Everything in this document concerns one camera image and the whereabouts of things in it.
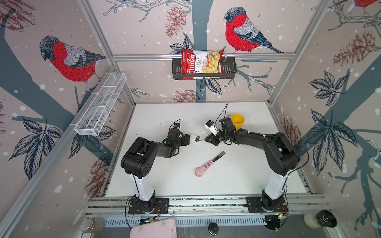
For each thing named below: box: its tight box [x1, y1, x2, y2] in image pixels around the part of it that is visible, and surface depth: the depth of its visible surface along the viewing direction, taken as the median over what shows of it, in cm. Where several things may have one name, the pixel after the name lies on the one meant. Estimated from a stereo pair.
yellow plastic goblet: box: [231, 113, 246, 130], surface depth 93 cm
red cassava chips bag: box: [181, 49, 227, 80], surface depth 89 cm
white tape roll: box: [303, 209, 338, 229], surface depth 63 cm
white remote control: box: [182, 130, 201, 143], surface depth 100 cm
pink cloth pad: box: [129, 217, 178, 238], surface depth 67 cm
